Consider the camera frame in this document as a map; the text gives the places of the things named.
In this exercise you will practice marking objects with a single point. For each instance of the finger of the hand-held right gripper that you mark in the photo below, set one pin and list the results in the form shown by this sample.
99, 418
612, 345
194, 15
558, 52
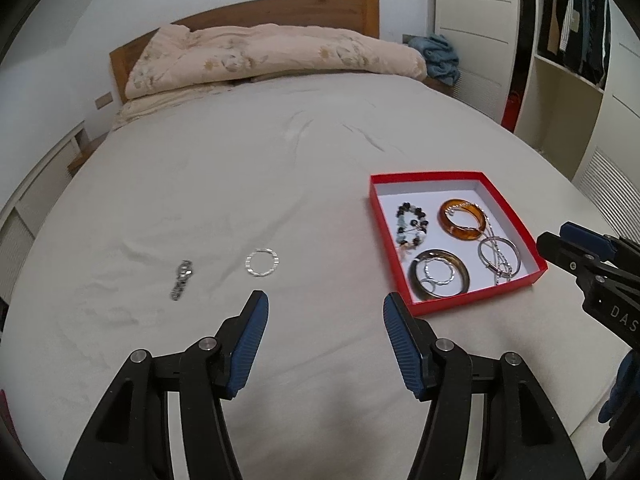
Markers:
582, 237
565, 255

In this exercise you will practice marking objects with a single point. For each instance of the wooden headboard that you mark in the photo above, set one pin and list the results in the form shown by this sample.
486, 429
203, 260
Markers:
300, 10

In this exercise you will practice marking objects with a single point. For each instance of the white open shelf unit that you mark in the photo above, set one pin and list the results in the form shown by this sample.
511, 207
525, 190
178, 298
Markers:
560, 110

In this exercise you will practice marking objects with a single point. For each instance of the beige pillow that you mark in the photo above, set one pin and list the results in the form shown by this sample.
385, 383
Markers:
150, 105

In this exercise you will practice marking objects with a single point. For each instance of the bed with white sheet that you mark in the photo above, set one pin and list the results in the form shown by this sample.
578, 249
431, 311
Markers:
250, 185

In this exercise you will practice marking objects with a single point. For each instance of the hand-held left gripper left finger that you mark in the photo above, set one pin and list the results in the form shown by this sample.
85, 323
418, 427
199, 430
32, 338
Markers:
247, 345

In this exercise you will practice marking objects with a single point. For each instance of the red cardboard box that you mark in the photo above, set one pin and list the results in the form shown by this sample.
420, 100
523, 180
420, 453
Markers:
475, 296

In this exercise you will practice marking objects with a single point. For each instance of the white wardrobe door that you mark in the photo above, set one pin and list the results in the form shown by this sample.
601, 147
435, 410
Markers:
475, 10

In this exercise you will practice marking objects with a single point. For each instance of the wall outlet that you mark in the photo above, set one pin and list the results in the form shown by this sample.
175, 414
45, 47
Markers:
104, 100

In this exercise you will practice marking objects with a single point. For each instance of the amber bangle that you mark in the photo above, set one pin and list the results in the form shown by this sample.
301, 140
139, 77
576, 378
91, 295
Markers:
462, 236

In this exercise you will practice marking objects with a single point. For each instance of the blue cloth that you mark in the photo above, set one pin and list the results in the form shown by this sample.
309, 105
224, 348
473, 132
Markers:
440, 57

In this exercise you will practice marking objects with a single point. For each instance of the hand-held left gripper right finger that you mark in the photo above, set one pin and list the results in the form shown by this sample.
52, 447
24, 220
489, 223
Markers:
405, 345

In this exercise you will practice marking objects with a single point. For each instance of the thin silver bangle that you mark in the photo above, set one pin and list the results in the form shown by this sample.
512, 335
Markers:
517, 255

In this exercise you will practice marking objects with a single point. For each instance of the beige floral quilt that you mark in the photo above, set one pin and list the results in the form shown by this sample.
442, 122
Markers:
275, 50

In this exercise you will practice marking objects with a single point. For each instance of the white louvered panel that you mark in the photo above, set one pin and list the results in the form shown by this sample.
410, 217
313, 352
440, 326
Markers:
610, 180

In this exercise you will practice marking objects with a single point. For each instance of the thin silver hoop earring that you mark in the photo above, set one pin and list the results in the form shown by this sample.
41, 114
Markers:
422, 272

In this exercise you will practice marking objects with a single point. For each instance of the dark brown bangle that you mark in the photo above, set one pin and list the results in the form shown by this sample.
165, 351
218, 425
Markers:
462, 280

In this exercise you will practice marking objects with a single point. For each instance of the hanging clothes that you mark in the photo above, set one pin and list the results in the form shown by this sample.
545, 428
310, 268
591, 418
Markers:
575, 10

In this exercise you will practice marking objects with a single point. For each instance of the textured silver hoop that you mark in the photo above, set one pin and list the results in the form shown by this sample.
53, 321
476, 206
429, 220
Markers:
247, 262

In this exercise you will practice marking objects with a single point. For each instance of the wooden nightstand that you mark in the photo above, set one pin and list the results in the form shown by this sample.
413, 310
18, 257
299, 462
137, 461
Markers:
445, 89
85, 152

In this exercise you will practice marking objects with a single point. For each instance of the red object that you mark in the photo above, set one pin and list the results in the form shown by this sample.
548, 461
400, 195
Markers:
511, 110

